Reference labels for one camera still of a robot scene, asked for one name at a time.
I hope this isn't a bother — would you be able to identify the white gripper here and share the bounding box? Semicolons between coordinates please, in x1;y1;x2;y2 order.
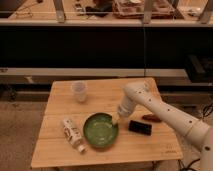
112;104;131;126

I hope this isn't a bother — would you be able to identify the green ceramic bowl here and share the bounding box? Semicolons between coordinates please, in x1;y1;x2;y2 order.
83;113;119;148

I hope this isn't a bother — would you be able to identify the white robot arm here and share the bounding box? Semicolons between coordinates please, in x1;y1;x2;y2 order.
117;81;213;171

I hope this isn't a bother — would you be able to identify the black rectangular block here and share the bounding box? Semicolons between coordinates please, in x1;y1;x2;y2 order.
128;120;152;135

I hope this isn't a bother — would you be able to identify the red-brown oblong object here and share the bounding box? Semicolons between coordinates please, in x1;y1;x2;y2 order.
142;114;162;123

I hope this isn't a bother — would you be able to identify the wooden table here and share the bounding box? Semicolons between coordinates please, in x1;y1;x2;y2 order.
31;78;183;168

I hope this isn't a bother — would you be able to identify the translucent plastic cup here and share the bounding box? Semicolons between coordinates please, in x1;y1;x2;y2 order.
71;81;87;102

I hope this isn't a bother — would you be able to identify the white plastic bottle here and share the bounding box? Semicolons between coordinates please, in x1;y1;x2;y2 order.
61;118;85;153

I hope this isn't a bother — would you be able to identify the long background shelf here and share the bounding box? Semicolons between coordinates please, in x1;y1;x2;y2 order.
0;67;213;86

